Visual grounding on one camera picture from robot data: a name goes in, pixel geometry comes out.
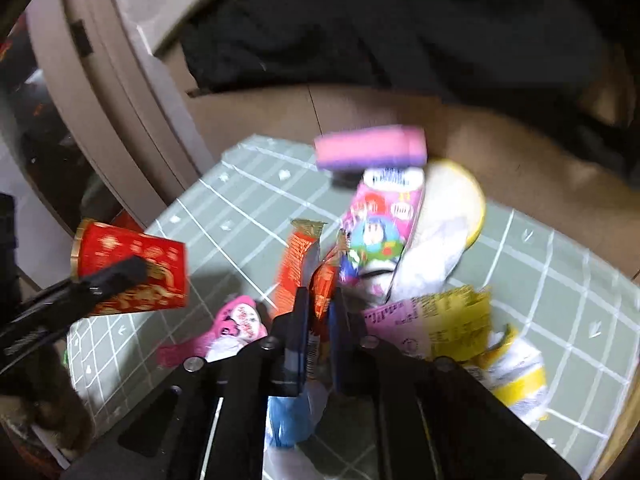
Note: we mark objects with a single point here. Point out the pink and purple sponge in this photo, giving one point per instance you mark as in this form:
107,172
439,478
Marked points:
370,147

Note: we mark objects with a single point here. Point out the yellow and white wrapper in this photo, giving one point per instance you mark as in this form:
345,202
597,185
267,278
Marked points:
520,375

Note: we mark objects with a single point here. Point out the pink cartoon wrapper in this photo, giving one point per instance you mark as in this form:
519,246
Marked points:
240,321

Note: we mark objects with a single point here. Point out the green grid tablecloth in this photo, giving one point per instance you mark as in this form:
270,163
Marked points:
240,200

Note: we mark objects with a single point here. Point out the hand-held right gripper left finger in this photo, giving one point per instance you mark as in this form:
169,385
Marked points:
300,322

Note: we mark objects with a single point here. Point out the black cloth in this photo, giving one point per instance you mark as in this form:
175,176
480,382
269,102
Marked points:
400,25

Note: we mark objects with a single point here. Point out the orange snack wrapper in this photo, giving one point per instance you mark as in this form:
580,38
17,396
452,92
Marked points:
296,260

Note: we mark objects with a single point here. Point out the round yellow-rimmed pad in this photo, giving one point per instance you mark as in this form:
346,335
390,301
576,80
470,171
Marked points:
460,200

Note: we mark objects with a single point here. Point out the red gold packet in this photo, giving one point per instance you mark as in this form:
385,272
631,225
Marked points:
145,265

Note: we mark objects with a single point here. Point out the white packet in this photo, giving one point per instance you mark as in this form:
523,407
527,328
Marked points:
425,265

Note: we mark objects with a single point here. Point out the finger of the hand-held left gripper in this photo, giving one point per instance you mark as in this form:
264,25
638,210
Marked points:
112,276

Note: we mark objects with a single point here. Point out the blue plastic wrapper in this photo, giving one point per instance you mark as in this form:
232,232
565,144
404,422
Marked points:
285,420

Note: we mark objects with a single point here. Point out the cartoon print tissue pack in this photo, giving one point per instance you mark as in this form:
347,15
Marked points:
380,230

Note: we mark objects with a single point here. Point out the pink and yellow snack wrapper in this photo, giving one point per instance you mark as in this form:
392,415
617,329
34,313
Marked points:
440,320

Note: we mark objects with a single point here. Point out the beige cabinet frame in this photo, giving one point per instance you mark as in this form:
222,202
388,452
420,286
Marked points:
100,85

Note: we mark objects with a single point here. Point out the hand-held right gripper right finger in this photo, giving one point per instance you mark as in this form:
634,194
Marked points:
341,332

